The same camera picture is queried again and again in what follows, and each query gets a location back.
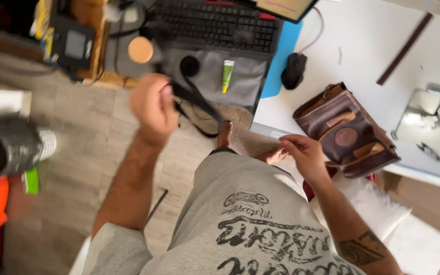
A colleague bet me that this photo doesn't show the person's left hand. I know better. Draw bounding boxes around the person's left hand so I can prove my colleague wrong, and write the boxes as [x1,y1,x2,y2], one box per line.
[129,73,180,147]

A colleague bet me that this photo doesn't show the person's right hand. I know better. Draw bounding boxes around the person's right hand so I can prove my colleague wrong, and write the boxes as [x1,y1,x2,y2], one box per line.
[278,134,332,185]

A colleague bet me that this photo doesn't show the black strap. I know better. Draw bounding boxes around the black strap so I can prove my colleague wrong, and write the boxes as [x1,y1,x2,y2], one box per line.
[155,46,226,139]

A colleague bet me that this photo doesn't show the black round cap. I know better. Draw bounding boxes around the black round cap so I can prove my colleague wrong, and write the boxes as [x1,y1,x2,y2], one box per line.
[180,56,201,77]

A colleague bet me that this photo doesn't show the round cork lid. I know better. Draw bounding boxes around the round cork lid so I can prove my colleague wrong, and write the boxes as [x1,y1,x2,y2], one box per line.
[128,36,155,64]

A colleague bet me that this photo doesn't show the green glue tube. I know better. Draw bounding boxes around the green glue tube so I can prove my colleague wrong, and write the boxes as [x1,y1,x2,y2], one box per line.
[222,60,235,94]

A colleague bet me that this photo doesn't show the grey fabric piece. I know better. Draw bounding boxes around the grey fabric piece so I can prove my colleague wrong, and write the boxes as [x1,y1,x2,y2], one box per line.
[164,49,269,109]

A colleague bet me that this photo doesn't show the black keyboard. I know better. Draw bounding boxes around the black keyboard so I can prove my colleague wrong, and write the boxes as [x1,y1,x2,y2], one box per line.
[147,0,283,55]

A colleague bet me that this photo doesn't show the person's feet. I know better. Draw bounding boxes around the person's feet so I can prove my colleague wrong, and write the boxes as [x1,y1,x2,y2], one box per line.
[217,120,289,166]

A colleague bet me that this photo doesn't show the black electronic device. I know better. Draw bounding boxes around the black electronic device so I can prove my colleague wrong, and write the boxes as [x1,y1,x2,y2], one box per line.
[46,15,96,73]

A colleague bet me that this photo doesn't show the blue mat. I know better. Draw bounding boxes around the blue mat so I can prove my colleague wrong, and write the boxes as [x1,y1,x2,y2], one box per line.
[260,21,304,99]

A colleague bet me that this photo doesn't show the black computer mouse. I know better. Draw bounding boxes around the black computer mouse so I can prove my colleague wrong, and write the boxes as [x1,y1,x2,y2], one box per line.
[281,52,308,91]

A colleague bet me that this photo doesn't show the grey printed t-shirt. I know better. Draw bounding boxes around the grey printed t-shirt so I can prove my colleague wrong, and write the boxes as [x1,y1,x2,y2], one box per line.
[82,151,366,275]

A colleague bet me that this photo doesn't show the green object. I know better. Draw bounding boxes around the green object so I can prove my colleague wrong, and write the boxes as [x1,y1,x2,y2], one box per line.
[22,168,39,195]

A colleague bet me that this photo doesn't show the black and white shoe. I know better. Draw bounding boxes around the black and white shoe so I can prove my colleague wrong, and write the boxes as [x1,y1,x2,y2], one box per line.
[0,115,57,178]

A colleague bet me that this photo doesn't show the brown leather bag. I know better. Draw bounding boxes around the brown leather bag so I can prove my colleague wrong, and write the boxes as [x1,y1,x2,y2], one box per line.
[293,82,401,179]

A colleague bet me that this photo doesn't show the white cushion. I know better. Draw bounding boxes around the white cushion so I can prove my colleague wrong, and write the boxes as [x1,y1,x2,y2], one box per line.
[310,174,412,245]

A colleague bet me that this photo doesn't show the brown leather strip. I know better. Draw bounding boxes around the brown leather strip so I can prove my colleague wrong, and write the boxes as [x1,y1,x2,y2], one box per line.
[376,12,434,86]

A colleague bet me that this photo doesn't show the sewing machine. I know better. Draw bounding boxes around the sewing machine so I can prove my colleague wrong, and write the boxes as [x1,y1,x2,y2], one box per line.
[391,83,440,157]

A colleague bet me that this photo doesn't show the small scissors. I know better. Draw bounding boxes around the small scissors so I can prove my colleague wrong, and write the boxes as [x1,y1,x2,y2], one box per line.
[417,142,440,162]

